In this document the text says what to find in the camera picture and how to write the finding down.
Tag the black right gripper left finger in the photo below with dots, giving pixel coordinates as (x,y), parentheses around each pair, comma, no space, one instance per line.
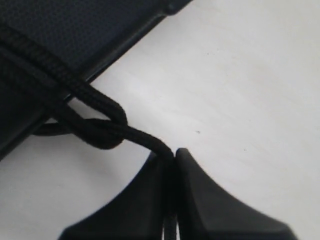
(144,210)

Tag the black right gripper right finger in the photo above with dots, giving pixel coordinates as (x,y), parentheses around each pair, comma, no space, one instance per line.
(206,211)

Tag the black plastic carrying case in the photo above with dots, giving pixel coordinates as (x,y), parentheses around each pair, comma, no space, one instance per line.
(52,50)

